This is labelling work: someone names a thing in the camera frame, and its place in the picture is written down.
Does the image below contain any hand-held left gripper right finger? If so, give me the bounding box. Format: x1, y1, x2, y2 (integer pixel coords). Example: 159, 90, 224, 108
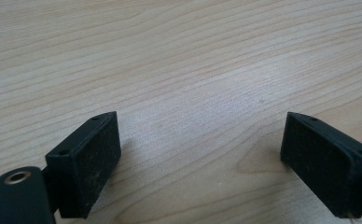
280, 111, 362, 219

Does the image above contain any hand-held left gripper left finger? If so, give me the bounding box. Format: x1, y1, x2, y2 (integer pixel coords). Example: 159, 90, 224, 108
45, 111, 122, 219

